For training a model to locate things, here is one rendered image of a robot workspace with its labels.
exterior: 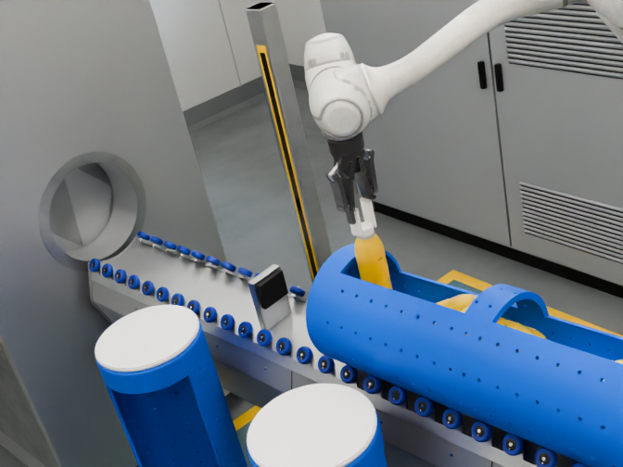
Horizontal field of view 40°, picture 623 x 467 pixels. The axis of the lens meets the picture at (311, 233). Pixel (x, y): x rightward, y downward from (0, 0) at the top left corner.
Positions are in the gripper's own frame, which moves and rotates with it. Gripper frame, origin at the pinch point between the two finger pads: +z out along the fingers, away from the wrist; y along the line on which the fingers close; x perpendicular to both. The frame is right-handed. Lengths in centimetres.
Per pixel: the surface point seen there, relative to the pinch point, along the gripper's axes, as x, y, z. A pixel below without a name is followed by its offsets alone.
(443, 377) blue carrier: 28.9, 14.2, 23.3
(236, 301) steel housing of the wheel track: -60, 0, 41
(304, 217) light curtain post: -55, -29, 26
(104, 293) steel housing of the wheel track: -112, 14, 44
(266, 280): -38.8, 2.0, 26.0
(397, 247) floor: -147, -159, 131
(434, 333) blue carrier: 25.2, 10.7, 15.9
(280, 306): -40, -1, 37
